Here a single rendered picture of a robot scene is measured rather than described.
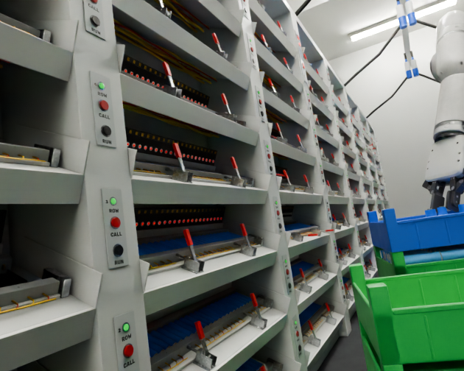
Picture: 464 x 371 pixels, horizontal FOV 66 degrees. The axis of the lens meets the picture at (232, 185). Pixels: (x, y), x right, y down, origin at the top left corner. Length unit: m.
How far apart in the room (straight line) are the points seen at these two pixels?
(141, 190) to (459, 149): 0.68
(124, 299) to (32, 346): 0.14
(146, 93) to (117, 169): 0.19
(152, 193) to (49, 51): 0.28
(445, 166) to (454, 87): 0.20
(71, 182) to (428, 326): 0.48
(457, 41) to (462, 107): 0.25
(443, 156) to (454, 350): 0.57
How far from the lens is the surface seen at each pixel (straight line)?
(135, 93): 0.72
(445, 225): 0.75
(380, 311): 0.43
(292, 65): 1.99
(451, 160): 0.93
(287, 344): 1.20
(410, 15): 3.66
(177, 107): 0.81
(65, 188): 0.55
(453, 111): 0.98
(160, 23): 0.89
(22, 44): 0.59
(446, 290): 0.65
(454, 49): 1.15
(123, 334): 0.60
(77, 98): 0.60
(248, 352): 0.95
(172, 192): 0.73
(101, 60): 0.67
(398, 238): 0.73
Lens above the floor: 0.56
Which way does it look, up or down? 7 degrees up
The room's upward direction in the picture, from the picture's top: 8 degrees counter-clockwise
